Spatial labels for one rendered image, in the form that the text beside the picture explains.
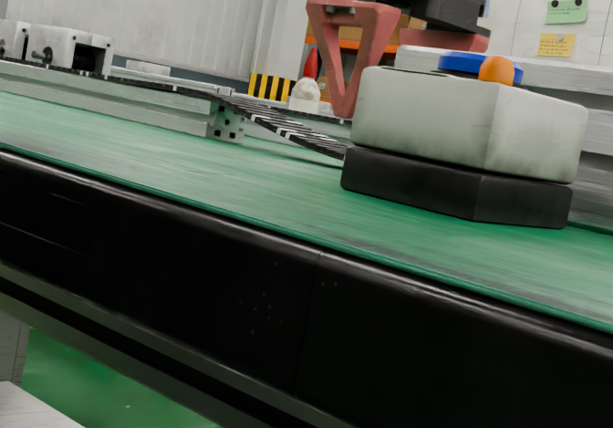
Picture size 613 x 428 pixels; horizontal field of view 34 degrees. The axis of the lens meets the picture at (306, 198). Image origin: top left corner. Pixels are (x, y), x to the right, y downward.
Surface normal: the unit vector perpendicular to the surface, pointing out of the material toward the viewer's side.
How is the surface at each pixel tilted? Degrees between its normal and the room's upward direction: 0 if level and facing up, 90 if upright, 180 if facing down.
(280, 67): 90
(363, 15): 111
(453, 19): 90
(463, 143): 90
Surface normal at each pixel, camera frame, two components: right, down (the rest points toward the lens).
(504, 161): 0.70, 0.18
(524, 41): -0.68, -0.07
